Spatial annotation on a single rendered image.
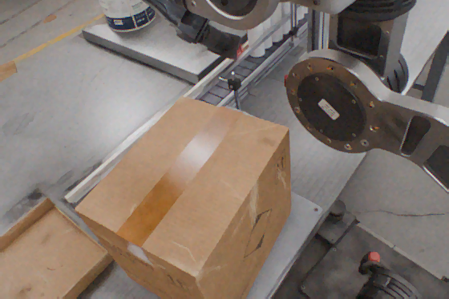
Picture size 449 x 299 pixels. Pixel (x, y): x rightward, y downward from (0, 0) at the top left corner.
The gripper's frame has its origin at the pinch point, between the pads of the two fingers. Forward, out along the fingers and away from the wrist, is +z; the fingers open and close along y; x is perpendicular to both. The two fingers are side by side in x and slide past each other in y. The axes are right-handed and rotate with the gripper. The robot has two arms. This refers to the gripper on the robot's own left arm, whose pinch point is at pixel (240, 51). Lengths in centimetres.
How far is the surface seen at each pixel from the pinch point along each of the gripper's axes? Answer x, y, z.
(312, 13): -18.9, -12.2, 11.7
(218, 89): 13.0, 1.0, -2.4
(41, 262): 63, 1, -44
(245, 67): 3.6, 0.5, 6.7
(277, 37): -9.9, -0.6, 16.5
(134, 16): -1, 55, 2
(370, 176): 30, -30, 104
